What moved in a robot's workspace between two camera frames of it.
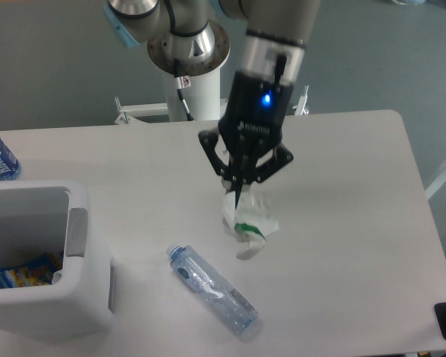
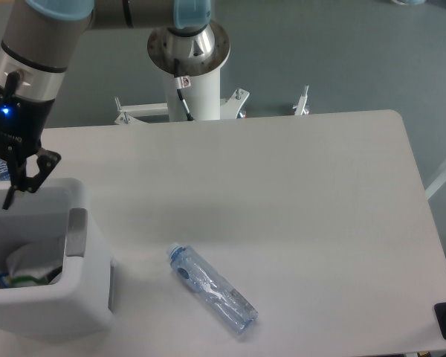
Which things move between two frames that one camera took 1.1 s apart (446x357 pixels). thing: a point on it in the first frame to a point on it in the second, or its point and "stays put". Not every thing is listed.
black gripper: x=251 y=126 to x=14 y=124
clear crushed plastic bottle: x=199 y=276 stays put
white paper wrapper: x=250 y=222 to x=36 y=259
